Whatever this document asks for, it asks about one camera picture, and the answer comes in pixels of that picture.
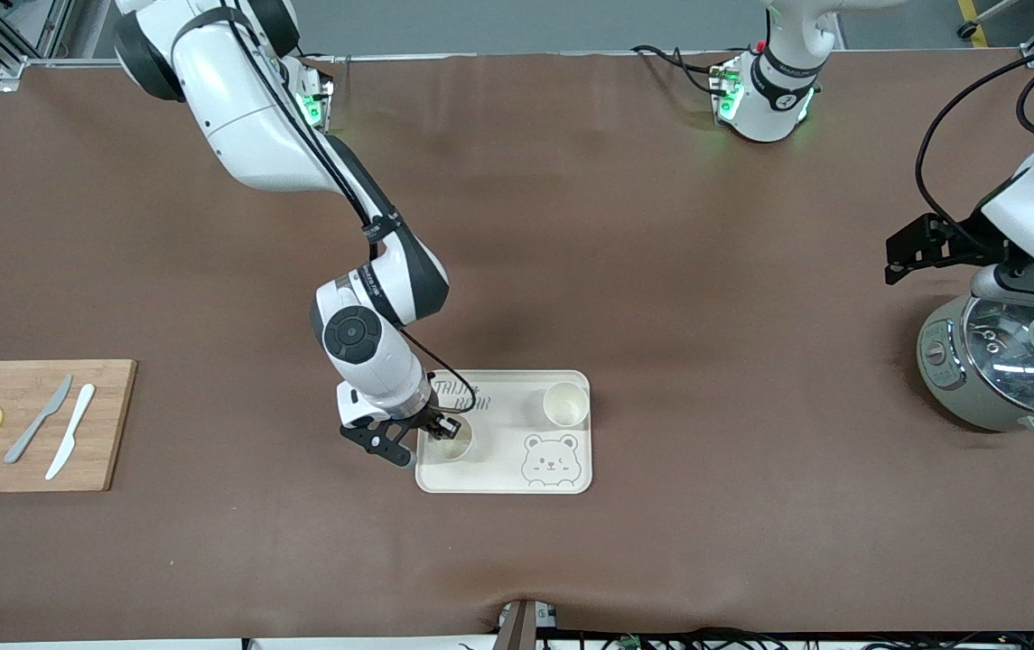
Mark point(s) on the cream bear print tray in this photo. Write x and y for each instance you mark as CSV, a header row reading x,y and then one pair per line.
x,y
498,474

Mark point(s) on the grey plastic knife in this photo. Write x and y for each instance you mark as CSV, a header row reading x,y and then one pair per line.
x,y
33,429

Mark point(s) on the wooden cutting board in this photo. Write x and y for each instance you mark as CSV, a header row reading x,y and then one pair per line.
x,y
110,433

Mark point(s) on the glass pot lid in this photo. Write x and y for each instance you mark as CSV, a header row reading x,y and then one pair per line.
x,y
1022,348

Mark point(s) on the grey-green electric pot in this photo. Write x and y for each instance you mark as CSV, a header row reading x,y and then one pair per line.
x,y
950,379

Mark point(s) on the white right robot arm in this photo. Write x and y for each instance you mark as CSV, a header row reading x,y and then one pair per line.
x,y
246,117

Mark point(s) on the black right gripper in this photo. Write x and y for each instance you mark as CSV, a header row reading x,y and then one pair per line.
x,y
427,418

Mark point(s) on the metal table edge bracket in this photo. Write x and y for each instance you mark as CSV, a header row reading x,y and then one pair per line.
x,y
516,627

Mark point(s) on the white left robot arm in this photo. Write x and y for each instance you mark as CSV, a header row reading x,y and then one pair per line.
x,y
774,90

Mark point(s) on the brown table mat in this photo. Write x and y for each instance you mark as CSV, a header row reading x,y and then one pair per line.
x,y
661,226

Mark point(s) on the white plastic knife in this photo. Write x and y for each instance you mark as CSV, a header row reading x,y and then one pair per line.
x,y
74,424

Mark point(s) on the white plastic cup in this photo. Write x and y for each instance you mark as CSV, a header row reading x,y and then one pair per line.
x,y
565,404
455,449

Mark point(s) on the aluminium frame struts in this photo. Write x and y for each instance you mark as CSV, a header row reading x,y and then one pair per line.
x,y
11,65

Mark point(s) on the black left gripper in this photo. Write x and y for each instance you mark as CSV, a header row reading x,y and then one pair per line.
x,y
952,236

